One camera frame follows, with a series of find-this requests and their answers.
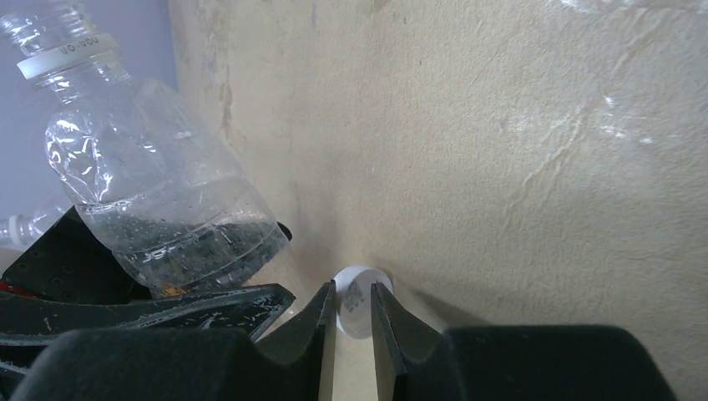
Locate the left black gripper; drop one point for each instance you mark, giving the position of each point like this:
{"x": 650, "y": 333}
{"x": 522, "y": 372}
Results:
{"x": 68, "y": 264}

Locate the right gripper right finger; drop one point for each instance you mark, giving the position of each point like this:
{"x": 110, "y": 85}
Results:
{"x": 558, "y": 362}

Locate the clear plastic bottle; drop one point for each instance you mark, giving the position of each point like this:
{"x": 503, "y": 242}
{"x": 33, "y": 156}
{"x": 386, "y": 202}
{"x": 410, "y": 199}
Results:
{"x": 607, "y": 6}

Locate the white bottle cap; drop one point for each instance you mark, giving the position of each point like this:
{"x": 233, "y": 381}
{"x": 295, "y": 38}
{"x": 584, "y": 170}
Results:
{"x": 353, "y": 299}

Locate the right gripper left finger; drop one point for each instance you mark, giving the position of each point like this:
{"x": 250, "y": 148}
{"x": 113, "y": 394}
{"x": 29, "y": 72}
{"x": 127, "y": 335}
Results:
{"x": 294, "y": 362}

